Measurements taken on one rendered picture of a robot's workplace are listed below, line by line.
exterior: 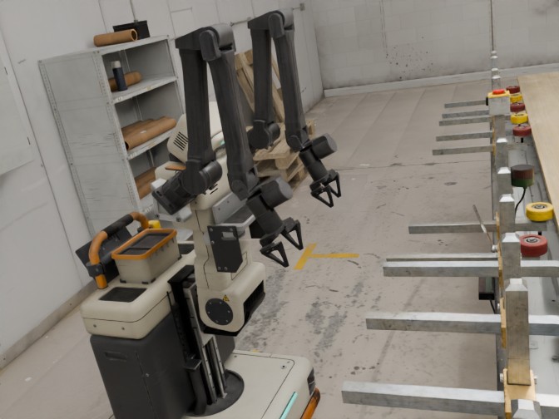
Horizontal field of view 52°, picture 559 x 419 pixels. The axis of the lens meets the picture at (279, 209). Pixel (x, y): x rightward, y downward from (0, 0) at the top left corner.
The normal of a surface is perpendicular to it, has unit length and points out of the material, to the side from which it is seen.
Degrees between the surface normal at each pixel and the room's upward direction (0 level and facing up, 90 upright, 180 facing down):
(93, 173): 90
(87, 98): 90
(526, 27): 90
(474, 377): 0
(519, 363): 90
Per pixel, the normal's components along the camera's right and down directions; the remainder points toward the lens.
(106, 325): -0.38, 0.38
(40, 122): 0.94, -0.04
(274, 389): -0.17, -0.93
